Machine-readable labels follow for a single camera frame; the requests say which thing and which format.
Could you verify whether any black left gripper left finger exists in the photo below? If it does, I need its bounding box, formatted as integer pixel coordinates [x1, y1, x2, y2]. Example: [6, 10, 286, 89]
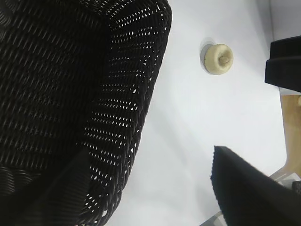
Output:
[21, 148, 91, 226]

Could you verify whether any pale yellow egg yolk pastry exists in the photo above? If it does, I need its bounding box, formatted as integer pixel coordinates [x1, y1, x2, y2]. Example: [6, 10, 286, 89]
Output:
[204, 43, 234, 76]

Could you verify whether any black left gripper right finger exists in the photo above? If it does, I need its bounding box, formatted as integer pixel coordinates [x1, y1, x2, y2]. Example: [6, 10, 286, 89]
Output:
[210, 145, 301, 226]

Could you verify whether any dark brown woven basket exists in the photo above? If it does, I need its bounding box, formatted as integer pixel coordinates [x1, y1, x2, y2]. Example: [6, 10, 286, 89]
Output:
[0, 0, 174, 226]

